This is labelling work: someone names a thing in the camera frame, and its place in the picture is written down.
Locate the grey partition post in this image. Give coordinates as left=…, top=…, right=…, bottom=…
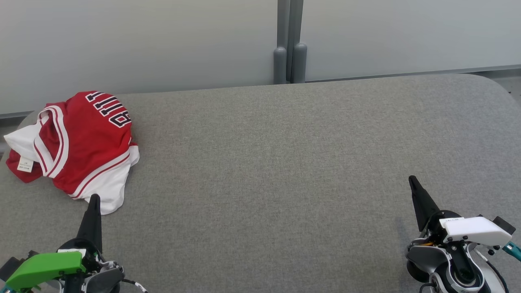
left=290, top=0, right=308, bottom=84
left=274, top=0, right=290, bottom=85

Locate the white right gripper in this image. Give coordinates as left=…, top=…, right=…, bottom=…
left=408, top=175, right=512, bottom=246

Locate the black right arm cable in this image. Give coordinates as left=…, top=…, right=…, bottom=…
left=484, top=260, right=509, bottom=293

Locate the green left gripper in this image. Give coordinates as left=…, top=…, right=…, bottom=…
left=5, top=194, right=103, bottom=292

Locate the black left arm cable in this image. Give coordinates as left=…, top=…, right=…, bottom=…
left=121, top=278, right=148, bottom=293

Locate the red Bulls basketball jersey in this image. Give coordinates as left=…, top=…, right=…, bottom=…
left=34, top=90, right=140, bottom=215

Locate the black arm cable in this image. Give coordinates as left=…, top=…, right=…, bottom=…
left=484, top=260, right=509, bottom=293
left=121, top=278, right=148, bottom=293

